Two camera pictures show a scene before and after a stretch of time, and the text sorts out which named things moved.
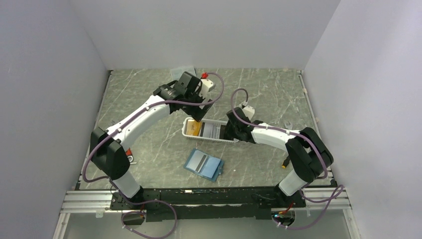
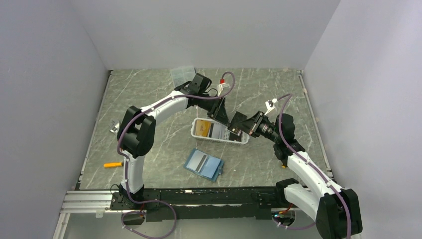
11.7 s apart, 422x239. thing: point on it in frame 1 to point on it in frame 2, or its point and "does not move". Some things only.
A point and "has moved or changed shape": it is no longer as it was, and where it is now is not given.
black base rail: (206, 204) does not move
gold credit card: (193, 127) to (202, 128)
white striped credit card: (197, 161) does not move
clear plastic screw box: (176, 73) does not move
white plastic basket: (212, 130) has moved or changed shape
